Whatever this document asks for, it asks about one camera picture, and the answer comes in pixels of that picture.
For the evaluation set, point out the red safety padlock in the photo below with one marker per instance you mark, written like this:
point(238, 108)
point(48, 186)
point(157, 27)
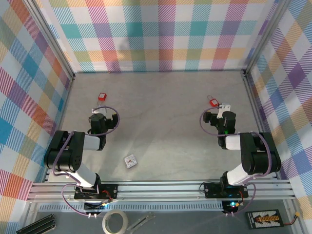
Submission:
point(102, 96)
point(214, 103)

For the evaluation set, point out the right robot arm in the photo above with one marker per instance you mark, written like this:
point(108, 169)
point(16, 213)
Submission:
point(258, 156)

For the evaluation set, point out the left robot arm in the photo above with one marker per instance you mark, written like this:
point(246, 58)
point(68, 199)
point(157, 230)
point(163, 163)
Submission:
point(63, 156)

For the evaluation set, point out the white printed card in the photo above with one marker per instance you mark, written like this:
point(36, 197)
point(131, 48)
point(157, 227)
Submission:
point(130, 161)

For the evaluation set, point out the black controller box with LED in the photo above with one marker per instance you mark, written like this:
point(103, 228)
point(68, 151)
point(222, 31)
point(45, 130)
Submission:
point(92, 206)
point(231, 204)

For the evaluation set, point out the clear tape roll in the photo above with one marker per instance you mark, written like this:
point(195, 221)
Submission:
point(104, 223)

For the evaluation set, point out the black power distribution board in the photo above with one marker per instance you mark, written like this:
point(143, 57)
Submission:
point(264, 219)

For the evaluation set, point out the black aluminium extrusion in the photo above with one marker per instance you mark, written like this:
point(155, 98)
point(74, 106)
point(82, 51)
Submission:
point(36, 224)

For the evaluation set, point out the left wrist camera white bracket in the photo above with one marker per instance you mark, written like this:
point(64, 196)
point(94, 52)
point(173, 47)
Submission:
point(98, 110)

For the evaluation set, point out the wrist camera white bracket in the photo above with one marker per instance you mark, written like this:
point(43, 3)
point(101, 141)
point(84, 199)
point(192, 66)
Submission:
point(98, 110)
point(223, 109)

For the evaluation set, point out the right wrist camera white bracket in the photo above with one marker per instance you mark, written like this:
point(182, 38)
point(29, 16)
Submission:
point(223, 109)

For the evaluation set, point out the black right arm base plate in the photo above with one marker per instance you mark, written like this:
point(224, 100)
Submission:
point(212, 190)

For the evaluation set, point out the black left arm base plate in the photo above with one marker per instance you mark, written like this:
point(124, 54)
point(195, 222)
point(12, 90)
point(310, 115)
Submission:
point(111, 191)

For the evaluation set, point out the aluminium rail beam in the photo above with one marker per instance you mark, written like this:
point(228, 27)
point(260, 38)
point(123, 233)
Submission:
point(158, 190)

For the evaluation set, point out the aluminium frame post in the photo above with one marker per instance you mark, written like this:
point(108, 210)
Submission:
point(48, 39)
point(265, 39)

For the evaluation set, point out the flat metal bracket strip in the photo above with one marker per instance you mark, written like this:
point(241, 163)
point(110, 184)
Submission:
point(143, 219)

